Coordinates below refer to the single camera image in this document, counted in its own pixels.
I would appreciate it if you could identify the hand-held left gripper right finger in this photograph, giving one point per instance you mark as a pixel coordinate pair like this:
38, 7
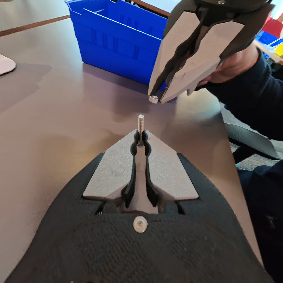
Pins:
170, 174

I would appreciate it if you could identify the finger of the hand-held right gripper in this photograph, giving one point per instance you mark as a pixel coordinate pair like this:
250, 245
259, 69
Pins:
174, 35
205, 59

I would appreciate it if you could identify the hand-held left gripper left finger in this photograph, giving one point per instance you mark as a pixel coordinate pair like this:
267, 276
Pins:
112, 174

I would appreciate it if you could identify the silver hex bolt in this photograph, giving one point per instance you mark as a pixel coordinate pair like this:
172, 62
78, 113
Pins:
140, 126

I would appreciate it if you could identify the silver hex nut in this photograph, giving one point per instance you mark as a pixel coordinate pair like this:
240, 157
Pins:
153, 99

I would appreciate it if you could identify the person's right forearm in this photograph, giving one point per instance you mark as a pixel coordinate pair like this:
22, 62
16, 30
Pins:
254, 99

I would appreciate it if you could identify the person's right hand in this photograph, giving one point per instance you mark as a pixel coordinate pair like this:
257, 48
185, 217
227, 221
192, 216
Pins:
236, 66

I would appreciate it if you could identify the small blue plastic bin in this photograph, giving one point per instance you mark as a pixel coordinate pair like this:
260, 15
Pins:
266, 38

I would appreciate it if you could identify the red plastic bin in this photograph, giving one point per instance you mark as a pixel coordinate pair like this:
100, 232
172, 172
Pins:
273, 26

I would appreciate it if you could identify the wood-edged grey table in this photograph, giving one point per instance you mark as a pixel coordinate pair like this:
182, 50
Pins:
159, 5

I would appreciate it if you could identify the yellow plastic bin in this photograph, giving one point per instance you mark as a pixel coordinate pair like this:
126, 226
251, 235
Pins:
279, 49

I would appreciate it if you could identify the person's black office chair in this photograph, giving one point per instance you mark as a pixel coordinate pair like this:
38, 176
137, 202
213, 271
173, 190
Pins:
247, 139

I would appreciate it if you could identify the person's dark clothed body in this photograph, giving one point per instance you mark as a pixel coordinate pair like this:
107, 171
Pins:
265, 210

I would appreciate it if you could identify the white metal stand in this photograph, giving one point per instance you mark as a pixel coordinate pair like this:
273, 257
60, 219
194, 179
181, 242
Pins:
6, 65

